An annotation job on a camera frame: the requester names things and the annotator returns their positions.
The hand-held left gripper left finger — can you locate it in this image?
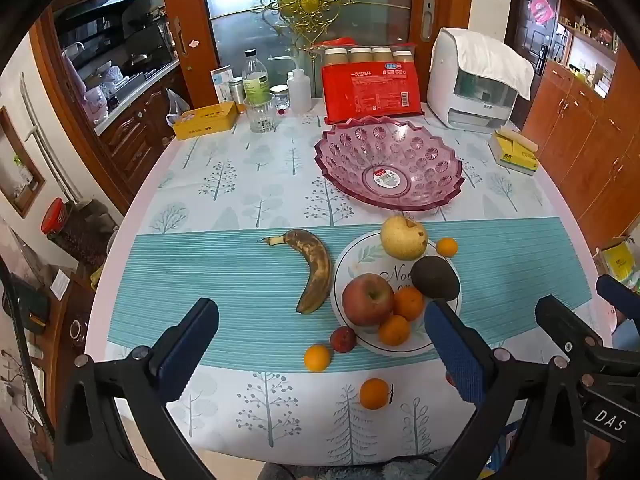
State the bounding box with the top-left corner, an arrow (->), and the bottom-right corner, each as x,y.
52,297 -> 221,480

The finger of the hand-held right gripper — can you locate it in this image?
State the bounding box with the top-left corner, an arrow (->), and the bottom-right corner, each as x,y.
596,274 -> 640,321
534,295 -> 640,391

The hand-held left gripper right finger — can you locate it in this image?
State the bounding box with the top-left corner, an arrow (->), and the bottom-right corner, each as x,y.
424,299 -> 591,480

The dark avocado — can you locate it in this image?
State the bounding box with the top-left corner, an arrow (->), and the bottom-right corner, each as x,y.
410,255 -> 461,302

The red apple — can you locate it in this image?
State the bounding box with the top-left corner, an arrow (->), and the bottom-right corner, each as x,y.
342,273 -> 396,327

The red lychee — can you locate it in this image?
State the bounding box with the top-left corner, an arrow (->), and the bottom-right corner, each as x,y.
329,325 -> 358,355

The yellow pear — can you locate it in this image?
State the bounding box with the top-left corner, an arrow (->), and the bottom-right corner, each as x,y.
380,215 -> 429,261

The brown spotted banana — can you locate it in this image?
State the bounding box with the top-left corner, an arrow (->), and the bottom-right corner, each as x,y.
260,228 -> 333,315

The pink plastic bowl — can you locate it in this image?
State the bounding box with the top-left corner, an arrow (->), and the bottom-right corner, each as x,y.
314,116 -> 466,212

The cardboard box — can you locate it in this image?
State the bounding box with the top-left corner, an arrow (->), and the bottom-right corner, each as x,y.
592,235 -> 640,293

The teal striped table mat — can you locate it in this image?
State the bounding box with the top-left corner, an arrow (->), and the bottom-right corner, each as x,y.
84,216 -> 601,373

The yellow tissue pack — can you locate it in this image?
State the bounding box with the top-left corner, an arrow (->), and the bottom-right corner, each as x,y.
488,129 -> 540,177

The red lid jar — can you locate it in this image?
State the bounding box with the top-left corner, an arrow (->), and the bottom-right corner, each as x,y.
40,197 -> 118,271

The wooden kitchen base cabinet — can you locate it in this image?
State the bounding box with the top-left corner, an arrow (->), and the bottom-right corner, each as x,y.
95,60 -> 193,196

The yellow tin box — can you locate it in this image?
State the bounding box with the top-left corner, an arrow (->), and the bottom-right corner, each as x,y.
172,101 -> 239,141

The white plastic bag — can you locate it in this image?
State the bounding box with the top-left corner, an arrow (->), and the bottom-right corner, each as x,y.
165,89 -> 191,128

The clear drinking glass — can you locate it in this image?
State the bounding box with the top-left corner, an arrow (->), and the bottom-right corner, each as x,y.
243,93 -> 277,134

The white countertop appliance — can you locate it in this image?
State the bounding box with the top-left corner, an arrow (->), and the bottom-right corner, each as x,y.
426,27 -> 521,134

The white towel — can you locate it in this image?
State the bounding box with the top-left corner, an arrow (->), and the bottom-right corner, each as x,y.
442,27 -> 536,102

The small white blue carton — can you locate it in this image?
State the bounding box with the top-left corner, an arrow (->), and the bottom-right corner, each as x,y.
210,65 -> 235,106

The red paper cup package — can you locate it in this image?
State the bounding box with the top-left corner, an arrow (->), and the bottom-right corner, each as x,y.
320,37 -> 423,124

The dark entry door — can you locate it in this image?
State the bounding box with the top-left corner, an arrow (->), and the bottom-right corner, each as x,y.
505,0 -> 563,78

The green label glass bottle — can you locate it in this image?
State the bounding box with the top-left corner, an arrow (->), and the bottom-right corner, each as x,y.
242,49 -> 271,106

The white plastic squeeze bottle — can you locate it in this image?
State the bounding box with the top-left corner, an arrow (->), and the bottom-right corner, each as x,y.
270,55 -> 313,114

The red door decoration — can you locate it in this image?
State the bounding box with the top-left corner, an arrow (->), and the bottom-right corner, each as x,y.
527,0 -> 556,25

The wooden framed glass door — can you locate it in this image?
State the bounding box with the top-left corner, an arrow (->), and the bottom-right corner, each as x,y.
157,0 -> 473,126

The range hood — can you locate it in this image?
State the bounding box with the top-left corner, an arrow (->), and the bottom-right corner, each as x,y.
52,0 -> 146,23

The gold door ornament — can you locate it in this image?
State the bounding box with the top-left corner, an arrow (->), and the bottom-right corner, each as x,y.
210,0 -> 413,53

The wooden wall cabinet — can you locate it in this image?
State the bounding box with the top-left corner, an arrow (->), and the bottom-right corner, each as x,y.
520,0 -> 640,256

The wooden picture frame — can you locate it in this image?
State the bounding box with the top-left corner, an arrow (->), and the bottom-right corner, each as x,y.
0,106 -> 46,219

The metal door handle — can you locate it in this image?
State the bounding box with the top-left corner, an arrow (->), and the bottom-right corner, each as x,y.
420,0 -> 435,43

